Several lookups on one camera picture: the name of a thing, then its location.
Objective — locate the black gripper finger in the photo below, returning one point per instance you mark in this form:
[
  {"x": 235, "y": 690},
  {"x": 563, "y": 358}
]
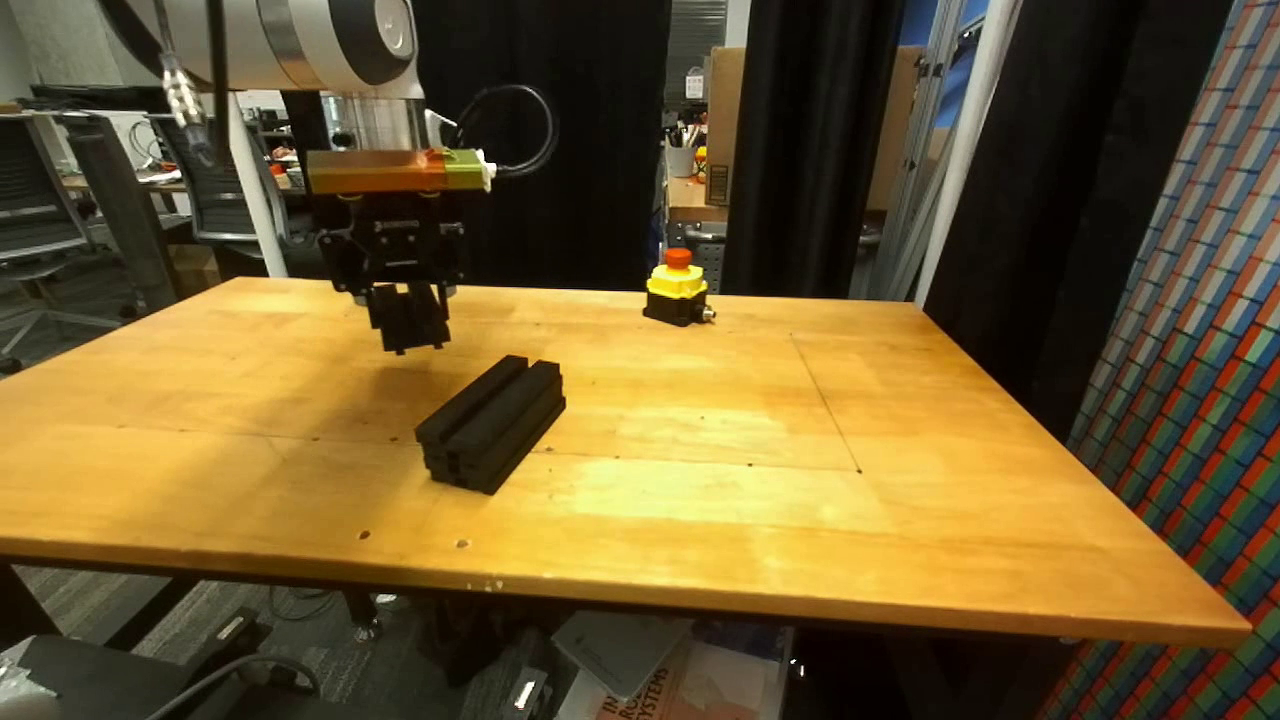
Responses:
[
  {"x": 353, "y": 283},
  {"x": 443, "y": 285}
]

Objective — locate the brown cardboard box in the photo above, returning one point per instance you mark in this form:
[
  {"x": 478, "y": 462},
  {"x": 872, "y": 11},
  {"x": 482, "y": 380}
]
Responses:
[{"x": 726, "y": 120}]

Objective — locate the white metal frame post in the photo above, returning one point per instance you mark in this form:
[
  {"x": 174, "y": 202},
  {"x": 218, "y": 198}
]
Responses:
[{"x": 986, "y": 94}]

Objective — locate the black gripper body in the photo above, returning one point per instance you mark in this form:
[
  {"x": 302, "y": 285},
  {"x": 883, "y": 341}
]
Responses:
[{"x": 393, "y": 232}]

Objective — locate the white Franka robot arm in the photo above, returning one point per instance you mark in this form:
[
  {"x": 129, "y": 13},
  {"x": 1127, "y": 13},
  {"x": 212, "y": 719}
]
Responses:
[{"x": 292, "y": 43}]

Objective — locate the gray flat sheet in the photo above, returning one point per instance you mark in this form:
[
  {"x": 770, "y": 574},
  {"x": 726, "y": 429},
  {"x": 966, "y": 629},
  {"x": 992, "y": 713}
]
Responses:
[{"x": 622, "y": 646}]

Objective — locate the yellow emergency stop button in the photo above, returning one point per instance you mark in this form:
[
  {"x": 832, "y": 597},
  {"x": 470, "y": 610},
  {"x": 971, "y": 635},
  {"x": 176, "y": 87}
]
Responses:
[{"x": 676, "y": 285}]

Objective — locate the white box with orange print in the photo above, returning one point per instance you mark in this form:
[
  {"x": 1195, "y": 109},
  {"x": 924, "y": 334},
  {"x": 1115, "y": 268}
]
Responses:
[{"x": 694, "y": 686}]

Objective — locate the black padded seat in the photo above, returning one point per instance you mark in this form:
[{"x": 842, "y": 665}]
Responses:
[{"x": 67, "y": 686}]

